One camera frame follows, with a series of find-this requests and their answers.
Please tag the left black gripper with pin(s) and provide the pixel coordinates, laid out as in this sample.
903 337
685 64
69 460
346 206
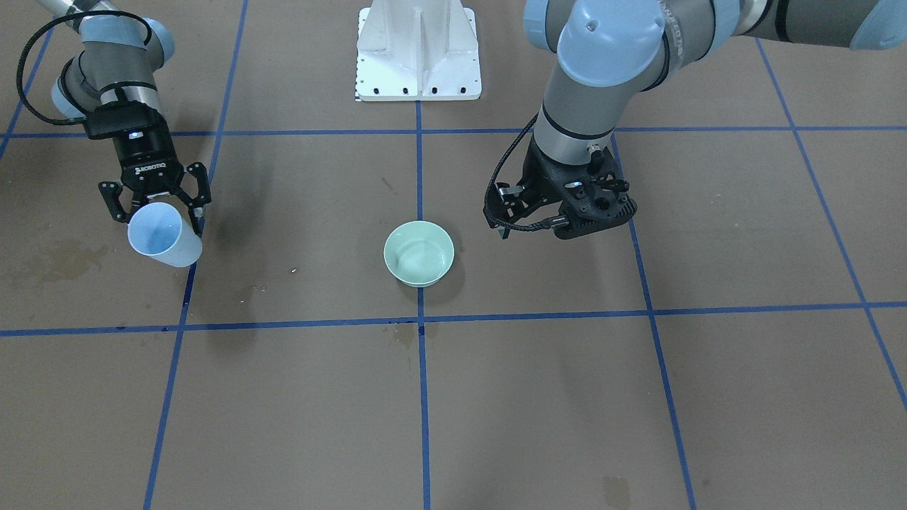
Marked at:
536 185

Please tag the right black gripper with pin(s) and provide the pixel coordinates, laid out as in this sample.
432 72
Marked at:
144 163

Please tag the light blue plastic cup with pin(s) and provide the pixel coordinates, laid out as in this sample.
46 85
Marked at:
160 232

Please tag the mint green bowl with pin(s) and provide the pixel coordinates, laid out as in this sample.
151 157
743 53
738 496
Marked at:
419 253

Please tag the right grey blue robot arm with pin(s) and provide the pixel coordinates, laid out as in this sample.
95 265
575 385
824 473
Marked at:
109 89

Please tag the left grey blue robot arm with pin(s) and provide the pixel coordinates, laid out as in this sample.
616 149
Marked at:
609 51

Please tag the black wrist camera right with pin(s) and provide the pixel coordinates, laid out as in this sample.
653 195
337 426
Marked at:
121 118

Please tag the white column pedestal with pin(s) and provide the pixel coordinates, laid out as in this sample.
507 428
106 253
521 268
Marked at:
417 51

